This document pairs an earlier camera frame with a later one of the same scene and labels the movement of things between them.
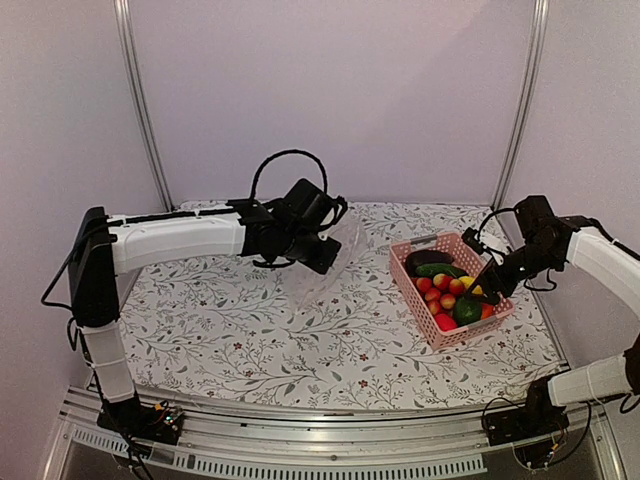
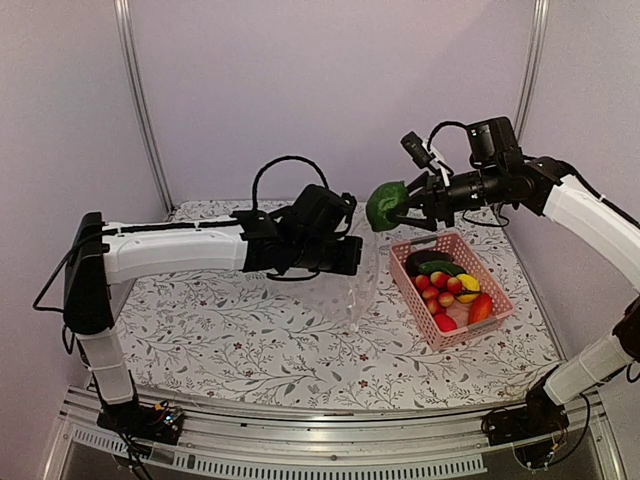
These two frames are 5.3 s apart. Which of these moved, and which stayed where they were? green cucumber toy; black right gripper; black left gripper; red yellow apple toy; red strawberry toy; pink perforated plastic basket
Moved: black right gripper; black left gripper
Stayed: red yellow apple toy; green cucumber toy; red strawberry toy; pink perforated plastic basket
